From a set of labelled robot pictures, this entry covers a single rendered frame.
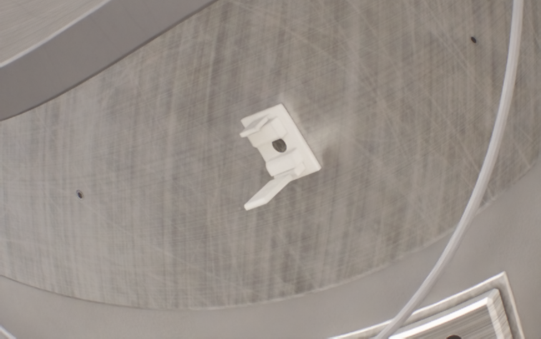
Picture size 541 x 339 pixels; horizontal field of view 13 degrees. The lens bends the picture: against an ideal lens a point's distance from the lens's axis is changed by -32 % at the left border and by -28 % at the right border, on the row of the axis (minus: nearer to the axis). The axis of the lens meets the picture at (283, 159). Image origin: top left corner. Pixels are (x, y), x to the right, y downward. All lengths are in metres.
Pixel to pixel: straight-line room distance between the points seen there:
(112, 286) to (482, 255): 0.17
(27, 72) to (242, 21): 0.09
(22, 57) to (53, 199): 0.11
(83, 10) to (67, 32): 0.01
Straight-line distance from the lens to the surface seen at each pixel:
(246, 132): 0.96
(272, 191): 0.95
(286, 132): 0.96
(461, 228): 0.91
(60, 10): 0.98
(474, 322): 0.95
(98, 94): 1.00
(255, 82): 0.96
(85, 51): 0.93
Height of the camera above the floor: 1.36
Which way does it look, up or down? 36 degrees down
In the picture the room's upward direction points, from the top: 5 degrees clockwise
